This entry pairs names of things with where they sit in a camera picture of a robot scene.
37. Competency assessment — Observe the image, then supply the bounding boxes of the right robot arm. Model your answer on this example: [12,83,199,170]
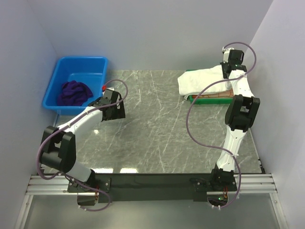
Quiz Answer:
[210,48,260,190]

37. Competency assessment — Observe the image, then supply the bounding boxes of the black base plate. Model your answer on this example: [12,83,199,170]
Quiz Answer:
[68,173,240,206]

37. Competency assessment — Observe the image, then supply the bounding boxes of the blue plastic bin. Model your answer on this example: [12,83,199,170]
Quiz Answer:
[42,56,108,115]

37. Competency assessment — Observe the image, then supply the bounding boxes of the purple towel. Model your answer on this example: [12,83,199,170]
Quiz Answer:
[57,80,93,106]

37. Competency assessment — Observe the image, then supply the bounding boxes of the aluminium mounting rail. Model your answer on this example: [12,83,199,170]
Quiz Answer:
[26,174,277,195]

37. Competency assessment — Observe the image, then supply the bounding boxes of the white towel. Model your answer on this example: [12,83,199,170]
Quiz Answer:
[177,72,224,99]

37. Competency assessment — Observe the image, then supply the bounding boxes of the orange Doraemon towel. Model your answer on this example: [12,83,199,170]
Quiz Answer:
[199,90,234,99]

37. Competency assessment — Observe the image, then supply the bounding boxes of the green plastic tray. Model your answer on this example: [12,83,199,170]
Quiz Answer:
[185,65,232,104]

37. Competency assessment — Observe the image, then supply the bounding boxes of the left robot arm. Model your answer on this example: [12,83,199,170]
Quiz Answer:
[37,89,125,192]

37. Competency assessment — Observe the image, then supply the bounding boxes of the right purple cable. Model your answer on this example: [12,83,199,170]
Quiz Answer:
[185,41,257,210]

